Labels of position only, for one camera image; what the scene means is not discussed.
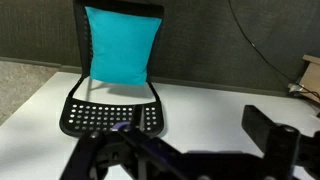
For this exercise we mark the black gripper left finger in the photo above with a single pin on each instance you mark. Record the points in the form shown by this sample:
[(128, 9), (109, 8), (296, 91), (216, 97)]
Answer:
[(133, 150)]

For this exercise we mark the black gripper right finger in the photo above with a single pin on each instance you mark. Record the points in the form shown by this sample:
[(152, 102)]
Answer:
[(266, 130)]

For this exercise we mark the black perforated metal chair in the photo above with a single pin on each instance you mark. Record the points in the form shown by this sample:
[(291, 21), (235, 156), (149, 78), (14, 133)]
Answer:
[(100, 118)]

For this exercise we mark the light wooden board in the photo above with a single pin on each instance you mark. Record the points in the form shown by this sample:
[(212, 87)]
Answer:
[(311, 78)]

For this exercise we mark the teal cushion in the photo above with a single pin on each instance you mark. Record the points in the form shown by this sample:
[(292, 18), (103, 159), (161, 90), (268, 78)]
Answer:
[(121, 46)]

